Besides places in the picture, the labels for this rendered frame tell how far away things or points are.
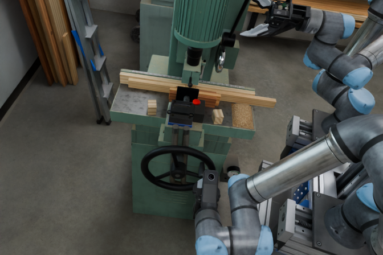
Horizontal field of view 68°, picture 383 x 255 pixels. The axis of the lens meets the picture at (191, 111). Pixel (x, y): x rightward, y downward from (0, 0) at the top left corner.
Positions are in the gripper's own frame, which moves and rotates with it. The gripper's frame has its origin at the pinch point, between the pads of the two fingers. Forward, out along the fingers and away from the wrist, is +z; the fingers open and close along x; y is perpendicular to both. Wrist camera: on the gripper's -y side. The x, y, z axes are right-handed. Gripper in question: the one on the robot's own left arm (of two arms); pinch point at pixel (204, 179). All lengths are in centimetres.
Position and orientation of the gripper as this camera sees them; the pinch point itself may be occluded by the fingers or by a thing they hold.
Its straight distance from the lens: 104.7
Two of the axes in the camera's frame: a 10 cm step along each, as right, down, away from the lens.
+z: -0.1, -2.6, 9.6
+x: 9.9, 1.4, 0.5
